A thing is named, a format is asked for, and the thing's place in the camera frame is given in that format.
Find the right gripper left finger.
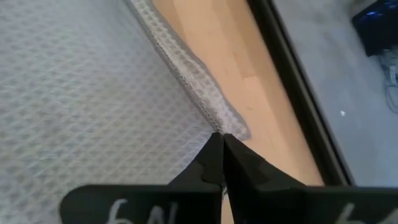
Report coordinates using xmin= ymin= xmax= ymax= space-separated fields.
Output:
xmin=58 ymin=132 xmax=226 ymax=224

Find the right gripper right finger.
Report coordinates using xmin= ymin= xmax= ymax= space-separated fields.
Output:
xmin=223 ymin=133 xmax=398 ymax=224

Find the grey waffle towel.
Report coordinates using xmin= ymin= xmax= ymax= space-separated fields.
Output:
xmin=0 ymin=0 xmax=252 ymax=224

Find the dark box with blue light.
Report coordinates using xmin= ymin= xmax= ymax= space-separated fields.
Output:
xmin=351 ymin=0 xmax=398 ymax=58

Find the black aluminium table frame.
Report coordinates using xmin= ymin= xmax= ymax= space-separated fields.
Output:
xmin=247 ymin=0 xmax=355 ymax=187

